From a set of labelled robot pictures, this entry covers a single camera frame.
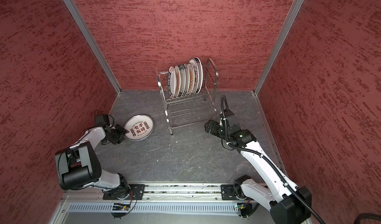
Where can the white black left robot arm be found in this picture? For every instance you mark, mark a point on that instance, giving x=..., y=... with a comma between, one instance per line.
x=78, y=166

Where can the right small circuit board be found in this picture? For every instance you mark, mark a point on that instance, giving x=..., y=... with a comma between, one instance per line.
x=244, y=210

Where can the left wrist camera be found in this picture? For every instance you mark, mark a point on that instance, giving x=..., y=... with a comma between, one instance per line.
x=104, y=119

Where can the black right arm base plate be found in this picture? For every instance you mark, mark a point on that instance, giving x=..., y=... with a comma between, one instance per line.
x=232, y=192

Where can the aluminium right corner post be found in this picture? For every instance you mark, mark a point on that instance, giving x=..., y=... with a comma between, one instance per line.
x=290, y=18

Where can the aluminium left corner post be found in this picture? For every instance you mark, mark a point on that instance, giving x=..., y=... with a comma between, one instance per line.
x=79, y=20

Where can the aluminium corner post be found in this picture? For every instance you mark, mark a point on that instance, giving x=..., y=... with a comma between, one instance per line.
x=79, y=20
x=290, y=18

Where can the left small circuit board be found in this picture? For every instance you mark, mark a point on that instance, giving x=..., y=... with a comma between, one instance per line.
x=121, y=207

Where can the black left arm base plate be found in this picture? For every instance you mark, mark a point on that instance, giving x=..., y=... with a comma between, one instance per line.
x=129, y=192

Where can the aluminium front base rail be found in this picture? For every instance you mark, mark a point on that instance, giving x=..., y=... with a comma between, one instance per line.
x=164, y=198

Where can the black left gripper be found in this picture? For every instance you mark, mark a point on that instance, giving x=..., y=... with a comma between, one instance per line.
x=123, y=132

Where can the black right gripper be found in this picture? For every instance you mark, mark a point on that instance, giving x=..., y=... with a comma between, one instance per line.
x=216, y=125

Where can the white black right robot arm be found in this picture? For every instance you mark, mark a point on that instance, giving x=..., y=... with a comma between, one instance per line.
x=286, y=202

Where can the small circuit board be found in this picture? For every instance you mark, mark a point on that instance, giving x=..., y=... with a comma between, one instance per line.
x=121, y=207
x=244, y=210

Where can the white plate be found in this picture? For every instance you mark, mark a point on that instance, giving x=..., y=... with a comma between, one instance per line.
x=182, y=80
x=195, y=75
x=186, y=79
x=190, y=79
x=176, y=80
x=199, y=74
x=172, y=82
x=139, y=127

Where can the stainless steel dish rack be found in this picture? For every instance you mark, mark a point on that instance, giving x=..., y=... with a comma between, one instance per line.
x=193, y=108

